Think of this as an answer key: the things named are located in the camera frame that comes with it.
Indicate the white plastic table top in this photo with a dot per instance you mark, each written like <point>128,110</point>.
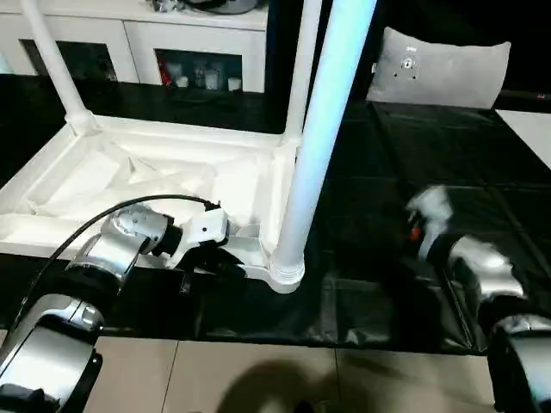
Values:
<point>150,163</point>

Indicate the white plastic table leg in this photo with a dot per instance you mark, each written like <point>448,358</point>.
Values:
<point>323,129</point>
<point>301,64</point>
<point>56,64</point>

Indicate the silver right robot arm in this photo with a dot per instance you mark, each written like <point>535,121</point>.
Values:
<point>490,275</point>

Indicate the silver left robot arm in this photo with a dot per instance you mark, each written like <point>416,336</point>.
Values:
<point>107,249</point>

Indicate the white flat board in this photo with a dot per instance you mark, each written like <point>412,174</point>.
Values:
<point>529,133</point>

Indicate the dark robot foot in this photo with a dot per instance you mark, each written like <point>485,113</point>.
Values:
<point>307,408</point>

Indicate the grey cushion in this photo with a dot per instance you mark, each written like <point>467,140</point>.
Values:
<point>439,69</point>

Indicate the black bar with red light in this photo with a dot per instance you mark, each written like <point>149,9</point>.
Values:
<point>529,95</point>

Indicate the red packet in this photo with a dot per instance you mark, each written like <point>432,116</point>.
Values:
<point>163,73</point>

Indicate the black cabinet with gold label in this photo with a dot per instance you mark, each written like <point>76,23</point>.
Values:
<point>275,51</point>

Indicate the white sideboard cabinet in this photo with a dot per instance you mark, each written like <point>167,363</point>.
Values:
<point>107,34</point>

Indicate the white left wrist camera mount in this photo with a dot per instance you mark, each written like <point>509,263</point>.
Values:
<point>204,228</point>

